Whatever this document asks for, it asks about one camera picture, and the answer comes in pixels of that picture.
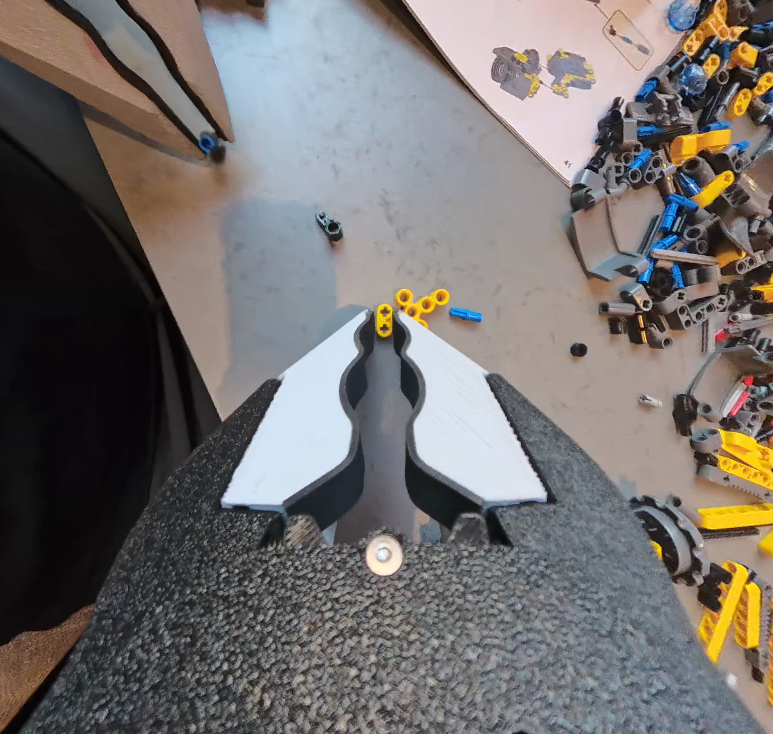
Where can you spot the white building instruction booklet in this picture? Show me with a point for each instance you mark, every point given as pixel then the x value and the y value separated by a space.
pixel 471 21

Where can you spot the grey desk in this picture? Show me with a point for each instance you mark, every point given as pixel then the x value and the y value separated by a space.
pixel 392 142

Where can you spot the person's dark clothing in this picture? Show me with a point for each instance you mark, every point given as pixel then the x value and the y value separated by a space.
pixel 60 383

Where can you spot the black bush brick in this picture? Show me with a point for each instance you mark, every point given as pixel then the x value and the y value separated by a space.
pixel 578 349

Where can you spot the yellow two-hole brick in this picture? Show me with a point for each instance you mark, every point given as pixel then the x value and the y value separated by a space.
pixel 384 320

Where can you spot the grey and black toy wheel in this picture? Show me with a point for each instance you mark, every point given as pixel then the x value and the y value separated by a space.
pixel 673 534

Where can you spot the transparent blue dome brick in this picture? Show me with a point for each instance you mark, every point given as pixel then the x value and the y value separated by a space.
pixel 693 77

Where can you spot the white small pin brick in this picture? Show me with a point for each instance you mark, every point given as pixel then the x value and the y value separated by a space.
pixel 650 400

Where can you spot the pile of toy brick parts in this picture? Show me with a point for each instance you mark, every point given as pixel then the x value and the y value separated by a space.
pixel 694 202

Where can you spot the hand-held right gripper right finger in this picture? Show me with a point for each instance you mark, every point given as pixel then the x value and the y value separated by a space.
pixel 471 438

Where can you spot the black pin connector brick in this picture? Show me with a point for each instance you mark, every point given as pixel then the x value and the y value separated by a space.
pixel 329 226

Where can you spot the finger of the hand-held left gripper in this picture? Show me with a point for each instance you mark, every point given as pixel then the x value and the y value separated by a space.
pixel 60 51
pixel 169 27

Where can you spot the transparent blue round plate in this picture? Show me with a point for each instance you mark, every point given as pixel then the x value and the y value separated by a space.
pixel 684 12

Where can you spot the blue pin brick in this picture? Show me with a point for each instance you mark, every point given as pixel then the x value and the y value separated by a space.
pixel 208 141
pixel 465 314

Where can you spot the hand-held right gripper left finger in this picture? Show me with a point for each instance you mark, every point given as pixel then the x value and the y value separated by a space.
pixel 290 438

